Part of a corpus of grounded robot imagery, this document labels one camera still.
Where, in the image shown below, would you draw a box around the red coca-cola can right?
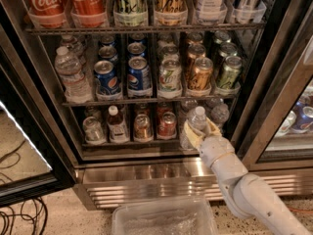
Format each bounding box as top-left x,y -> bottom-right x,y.
71,0 -> 107,28

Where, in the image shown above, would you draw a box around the clear water bottle bottom right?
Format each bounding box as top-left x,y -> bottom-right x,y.
210,104 -> 230,128

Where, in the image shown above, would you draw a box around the large water bottle middle shelf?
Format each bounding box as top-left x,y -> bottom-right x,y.
55,46 -> 93,104

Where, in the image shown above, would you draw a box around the black cables on floor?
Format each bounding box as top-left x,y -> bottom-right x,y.
0,196 -> 49,235

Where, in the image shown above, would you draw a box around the clear plastic bin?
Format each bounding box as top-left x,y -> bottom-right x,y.
112,197 -> 218,235

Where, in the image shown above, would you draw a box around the white green soda can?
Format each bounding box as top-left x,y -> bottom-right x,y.
157,59 -> 182,99

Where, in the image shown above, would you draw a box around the gold soda can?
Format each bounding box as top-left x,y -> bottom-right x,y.
188,57 -> 213,92

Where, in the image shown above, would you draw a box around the red coca-cola can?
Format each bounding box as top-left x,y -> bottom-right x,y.
28,0 -> 67,28
71,0 -> 107,28

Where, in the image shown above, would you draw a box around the blue pepsi can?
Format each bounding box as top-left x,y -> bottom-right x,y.
127,56 -> 153,97
94,60 -> 122,101

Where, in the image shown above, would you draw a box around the orange soda can bottom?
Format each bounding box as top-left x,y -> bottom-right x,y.
134,114 -> 153,142

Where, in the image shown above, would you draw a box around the red coca-cola can left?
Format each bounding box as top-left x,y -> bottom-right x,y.
28,0 -> 67,28

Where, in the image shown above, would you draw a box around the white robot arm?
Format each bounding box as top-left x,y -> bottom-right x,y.
183,118 -> 312,235

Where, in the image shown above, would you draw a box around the green lacroix can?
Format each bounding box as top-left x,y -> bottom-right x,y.
114,0 -> 148,26

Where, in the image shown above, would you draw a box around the pepsi can behind right door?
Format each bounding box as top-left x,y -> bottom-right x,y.
291,106 -> 313,134

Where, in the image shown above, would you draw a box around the blue pepsi can left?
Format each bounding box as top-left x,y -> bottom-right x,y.
94,60 -> 122,101

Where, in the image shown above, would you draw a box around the yellow lacroix can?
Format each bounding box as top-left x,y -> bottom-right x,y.
154,0 -> 188,26

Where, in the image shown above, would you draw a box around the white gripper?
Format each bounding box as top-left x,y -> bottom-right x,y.
184,118 -> 235,167

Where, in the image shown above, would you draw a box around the white label can top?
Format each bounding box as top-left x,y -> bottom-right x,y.
194,0 -> 227,25

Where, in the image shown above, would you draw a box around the stainless steel fridge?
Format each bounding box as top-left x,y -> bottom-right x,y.
0,0 -> 313,210

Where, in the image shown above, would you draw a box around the silver can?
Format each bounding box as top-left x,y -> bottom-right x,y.
83,117 -> 107,145
233,0 -> 261,24

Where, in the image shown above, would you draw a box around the open glass fridge door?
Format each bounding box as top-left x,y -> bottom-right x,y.
0,28 -> 74,207

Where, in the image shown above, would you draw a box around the orange cable on floor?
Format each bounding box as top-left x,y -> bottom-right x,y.
288,206 -> 313,214

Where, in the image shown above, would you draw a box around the blue pepsi can right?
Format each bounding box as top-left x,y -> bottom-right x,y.
127,56 -> 153,97

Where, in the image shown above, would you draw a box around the brown juice bottle white cap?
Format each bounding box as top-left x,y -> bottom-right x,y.
107,105 -> 129,143

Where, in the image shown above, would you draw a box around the silver can top right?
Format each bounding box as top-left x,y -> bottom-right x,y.
233,0 -> 261,24

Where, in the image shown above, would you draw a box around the silver can bottom left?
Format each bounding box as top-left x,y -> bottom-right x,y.
83,117 -> 107,145

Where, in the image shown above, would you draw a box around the clear water bottle bottom shelf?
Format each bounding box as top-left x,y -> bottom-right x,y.
180,106 -> 206,150

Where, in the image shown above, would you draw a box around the red soda can bottom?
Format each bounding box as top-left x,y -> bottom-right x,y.
156,112 -> 177,140

